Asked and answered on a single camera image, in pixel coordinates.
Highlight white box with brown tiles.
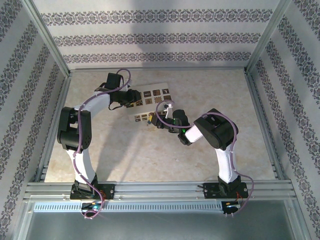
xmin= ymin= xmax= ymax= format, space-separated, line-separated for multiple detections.
xmin=126 ymin=82 xmax=174 ymax=124

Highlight small controller circuit board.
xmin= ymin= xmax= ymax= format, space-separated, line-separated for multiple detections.
xmin=223 ymin=201 xmax=243 ymax=216
xmin=81 ymin=202 xmax=104 ymax=211

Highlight grey metal panel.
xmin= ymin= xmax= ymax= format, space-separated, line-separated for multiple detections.
xmin=18 ymin=199 xmax=308 ymax=240

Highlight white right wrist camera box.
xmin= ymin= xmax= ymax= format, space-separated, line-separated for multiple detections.
xmin=163 ymin=101 xmax=174 ymax=120

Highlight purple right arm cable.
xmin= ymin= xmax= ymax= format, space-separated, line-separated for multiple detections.
xmin=155 ymin=99 xmax=255 ymax=217

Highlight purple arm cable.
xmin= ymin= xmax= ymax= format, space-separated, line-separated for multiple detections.
xmin=155 ymin=99 xmax=255 ymax=217
xmin=72 ymin=68 xmax=133 ymax=221

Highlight aluminium frame cross rail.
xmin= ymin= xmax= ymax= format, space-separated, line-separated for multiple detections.
xmin=67 ymin=66 xmax=248 ymax=74

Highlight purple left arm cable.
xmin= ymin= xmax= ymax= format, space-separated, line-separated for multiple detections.
xmin=72 ymin=68 xmax=133 ymax=221

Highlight wide aluminium base rail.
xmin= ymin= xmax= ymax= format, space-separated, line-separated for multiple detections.
xmin=22 ymin=181 xmax=298 ymax=201

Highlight aluminium frame side rail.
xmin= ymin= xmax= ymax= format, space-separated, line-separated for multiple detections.
xmin=244 ymin=69 xmax=292 ymax=182
xmin=33 ymin=73 xmax=73 ymax=183

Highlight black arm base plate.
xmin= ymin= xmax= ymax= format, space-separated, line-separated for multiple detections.
xmin=202 ymin=182 xmax=248 ymax=200
xmin=69 ymin=183 xmax=116 ymax=201

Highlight slotted grey cable duct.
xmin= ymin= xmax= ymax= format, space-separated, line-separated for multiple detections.
xmin=32 ymin=201 xmax=224 ymax=213

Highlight aluminium frame corner post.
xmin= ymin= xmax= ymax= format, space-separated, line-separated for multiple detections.
xmin=243 ymin=0 xmax=293 ymax=75
xmin=21 ymin=0 xmax=72 ymax=78

